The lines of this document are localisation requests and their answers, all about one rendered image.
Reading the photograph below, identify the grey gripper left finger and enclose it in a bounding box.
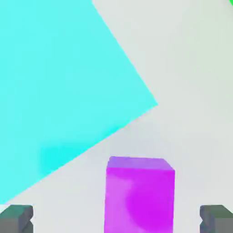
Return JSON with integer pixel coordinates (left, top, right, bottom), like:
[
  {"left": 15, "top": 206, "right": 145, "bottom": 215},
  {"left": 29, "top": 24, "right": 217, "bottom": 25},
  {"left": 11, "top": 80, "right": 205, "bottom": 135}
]
[{"left": 0, "top": 204, "right": 34, "bottom": 233}]

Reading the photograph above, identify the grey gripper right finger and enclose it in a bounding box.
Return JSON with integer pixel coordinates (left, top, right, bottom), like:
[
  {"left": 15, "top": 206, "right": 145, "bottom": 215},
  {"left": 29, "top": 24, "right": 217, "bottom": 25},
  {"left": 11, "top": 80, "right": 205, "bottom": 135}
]
[{"left": 199, "top": 204, "right": 233, "bottom": 233}]

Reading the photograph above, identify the small magenta cube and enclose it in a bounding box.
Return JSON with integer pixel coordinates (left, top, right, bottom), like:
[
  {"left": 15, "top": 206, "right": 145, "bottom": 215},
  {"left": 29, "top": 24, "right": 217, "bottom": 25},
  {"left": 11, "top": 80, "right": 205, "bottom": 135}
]
[{"left": 104, "top": 156, "right": 176, "bottom": 233}]

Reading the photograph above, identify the large cyan box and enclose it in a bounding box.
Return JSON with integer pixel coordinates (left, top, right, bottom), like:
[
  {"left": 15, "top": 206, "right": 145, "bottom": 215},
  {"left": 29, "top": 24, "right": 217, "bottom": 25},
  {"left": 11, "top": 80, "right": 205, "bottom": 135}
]
[{"left": 0, "top": 0, "right": 159, "bottom": 206}]

